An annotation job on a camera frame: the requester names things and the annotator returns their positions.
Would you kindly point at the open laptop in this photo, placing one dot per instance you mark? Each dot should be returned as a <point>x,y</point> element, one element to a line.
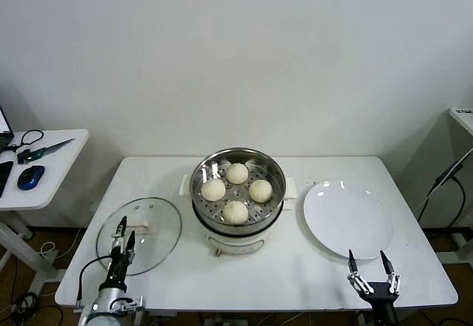
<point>3,126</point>

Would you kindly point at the cream electric cooking pot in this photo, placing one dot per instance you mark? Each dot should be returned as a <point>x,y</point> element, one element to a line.
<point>236,242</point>

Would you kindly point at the blue computer mouse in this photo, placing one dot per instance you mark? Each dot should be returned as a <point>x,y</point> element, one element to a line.
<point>31,177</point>

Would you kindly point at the white steamed baozi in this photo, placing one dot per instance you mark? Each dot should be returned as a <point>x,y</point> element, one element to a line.
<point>213,189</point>
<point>237,173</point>
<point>260,190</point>
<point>235,212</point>

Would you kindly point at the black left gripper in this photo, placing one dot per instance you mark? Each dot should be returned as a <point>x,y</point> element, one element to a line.
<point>117,267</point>

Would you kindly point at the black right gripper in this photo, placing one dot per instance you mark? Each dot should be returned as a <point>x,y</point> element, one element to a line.
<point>382,298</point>

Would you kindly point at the white table with label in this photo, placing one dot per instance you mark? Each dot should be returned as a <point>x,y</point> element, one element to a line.
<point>462,117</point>

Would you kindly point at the small black white gadget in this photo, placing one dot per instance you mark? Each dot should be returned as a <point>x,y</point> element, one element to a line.
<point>24,156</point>

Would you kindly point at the white table base frame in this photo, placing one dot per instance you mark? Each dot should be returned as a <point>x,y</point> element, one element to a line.
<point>460,237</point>

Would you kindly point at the white floor power strip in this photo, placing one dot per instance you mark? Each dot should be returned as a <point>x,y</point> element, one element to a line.
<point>221,321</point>

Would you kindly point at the white side table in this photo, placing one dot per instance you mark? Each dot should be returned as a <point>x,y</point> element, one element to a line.
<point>59,178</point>

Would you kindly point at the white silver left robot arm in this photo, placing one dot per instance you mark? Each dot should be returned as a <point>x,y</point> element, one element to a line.
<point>103,308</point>

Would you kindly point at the white round plate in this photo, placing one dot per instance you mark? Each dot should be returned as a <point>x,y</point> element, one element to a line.
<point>347,219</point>

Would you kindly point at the stainless steel steamer basket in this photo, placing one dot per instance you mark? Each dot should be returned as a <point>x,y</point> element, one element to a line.
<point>273,178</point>

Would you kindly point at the black flat device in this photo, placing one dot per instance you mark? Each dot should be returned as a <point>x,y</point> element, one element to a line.
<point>4,178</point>

